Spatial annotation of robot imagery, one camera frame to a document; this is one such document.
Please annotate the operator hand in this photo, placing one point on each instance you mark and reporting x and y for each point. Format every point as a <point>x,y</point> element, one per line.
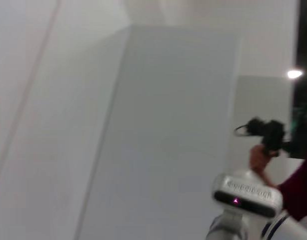
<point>257,160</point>

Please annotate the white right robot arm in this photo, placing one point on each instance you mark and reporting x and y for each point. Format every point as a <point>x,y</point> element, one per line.
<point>228,227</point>

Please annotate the person in dark red shirt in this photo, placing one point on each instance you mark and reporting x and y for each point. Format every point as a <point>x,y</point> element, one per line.
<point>298,190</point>

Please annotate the round ceiling lamp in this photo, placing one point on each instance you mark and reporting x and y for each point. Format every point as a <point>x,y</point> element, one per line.
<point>294,74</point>

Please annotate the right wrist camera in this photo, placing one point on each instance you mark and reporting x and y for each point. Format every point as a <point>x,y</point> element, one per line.
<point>246,192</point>

